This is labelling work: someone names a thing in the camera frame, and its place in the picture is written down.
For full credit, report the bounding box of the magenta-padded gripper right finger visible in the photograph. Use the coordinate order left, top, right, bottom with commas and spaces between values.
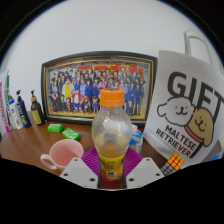
123, 147, 165, 189

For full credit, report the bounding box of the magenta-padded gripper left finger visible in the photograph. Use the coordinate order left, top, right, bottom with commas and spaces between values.
59, 147, 101, 189

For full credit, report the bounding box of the orange-capped clear drink bottle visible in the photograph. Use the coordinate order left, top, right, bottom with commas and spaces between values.
91, 87, 134, 184

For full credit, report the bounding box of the pink ceramic mug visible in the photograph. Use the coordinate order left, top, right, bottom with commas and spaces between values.
40, 138, 85, 172

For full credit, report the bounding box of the flat round red coaster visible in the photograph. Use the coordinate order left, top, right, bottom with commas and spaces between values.
100, 177, 126, 190

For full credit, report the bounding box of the colourful puzzle cube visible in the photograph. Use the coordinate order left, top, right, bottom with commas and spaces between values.
160, 152, 185, 177

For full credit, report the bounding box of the blue tissue pack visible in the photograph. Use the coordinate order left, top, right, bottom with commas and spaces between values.
128, 123, 145, 154

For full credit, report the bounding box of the green soap pack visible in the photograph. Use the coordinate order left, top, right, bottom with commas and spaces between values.
46, 123, 65, 133
61, 127, 82, 141

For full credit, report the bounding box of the amber pump bottle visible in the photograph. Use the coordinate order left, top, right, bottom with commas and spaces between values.
30, 89, 46, 126

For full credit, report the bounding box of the dark blue pump bottle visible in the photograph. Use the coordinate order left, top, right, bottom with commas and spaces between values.
15, 89, 33, 129

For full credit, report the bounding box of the white paper gift bag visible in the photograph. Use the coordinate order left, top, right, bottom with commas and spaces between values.
143, 30, 224, 168

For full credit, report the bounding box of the white shampoo bottle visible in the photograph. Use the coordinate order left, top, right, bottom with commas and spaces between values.
8, 96, 24, 131

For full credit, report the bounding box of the framed group picture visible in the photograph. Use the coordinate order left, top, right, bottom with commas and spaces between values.
40, 50, 158, 127

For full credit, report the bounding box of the tall pink white box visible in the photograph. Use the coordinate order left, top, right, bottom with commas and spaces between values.
0, 69, 13, 136

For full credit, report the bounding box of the tall white blue tube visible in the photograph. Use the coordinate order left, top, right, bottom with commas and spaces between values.
3, 74, 16, 133

